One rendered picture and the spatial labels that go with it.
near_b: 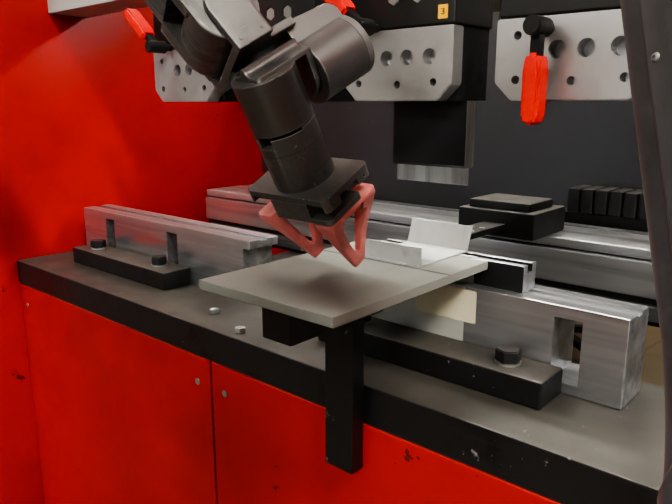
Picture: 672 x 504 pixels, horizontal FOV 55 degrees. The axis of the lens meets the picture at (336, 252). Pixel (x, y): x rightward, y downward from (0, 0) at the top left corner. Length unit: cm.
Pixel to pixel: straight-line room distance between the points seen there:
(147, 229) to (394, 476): 67
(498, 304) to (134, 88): 101
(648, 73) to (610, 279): 74
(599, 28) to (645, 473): 39
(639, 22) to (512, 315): 52
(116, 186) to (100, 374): 46
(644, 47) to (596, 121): 100
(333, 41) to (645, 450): 45
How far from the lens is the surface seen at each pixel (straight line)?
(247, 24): 55
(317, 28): 59
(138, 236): 123
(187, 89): 104
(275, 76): 54
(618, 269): 96
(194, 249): 109
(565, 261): 98
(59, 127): 142
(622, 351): 69
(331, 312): 55
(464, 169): 76
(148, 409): 109
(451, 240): 79
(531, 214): 93
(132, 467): 119
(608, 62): 65
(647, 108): 23
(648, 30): 23
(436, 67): 73
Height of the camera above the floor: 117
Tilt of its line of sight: 13 degrees down
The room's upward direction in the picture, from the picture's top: straight up
